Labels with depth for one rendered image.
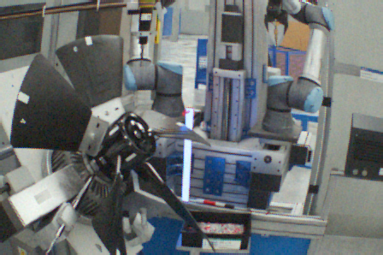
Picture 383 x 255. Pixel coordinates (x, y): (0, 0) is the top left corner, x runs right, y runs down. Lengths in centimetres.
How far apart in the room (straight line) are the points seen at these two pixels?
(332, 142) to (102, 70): 200
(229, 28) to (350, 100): 119
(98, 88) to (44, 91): 26
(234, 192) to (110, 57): 99
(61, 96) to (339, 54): 213
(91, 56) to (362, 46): 199
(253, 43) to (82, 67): 103
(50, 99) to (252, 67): 127
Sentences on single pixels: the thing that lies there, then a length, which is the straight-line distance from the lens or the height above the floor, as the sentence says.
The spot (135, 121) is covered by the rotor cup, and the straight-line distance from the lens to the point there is 107.
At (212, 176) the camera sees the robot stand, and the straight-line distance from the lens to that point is 194.
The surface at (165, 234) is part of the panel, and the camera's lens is 168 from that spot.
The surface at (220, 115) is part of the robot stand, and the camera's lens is 200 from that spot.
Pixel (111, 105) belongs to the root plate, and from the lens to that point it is 112.
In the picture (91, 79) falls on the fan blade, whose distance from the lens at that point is 115.
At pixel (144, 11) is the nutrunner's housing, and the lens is 109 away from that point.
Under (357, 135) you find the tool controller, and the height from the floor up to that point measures 120.
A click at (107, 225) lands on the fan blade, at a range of 83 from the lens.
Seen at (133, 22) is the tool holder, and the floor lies 149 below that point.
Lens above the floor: 152
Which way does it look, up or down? 15 degrees down
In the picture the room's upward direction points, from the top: 3 degrees clockwise
